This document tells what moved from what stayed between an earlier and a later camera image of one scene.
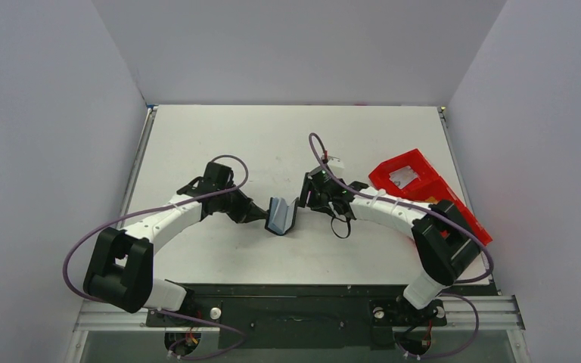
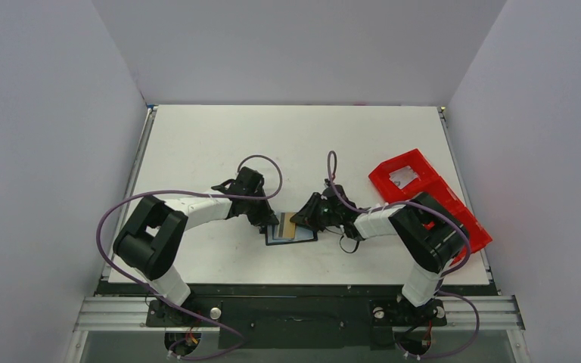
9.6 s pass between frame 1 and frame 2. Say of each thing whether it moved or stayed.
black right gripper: moved
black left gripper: moved
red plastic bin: stayed
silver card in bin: stayed
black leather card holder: moved
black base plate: stayed
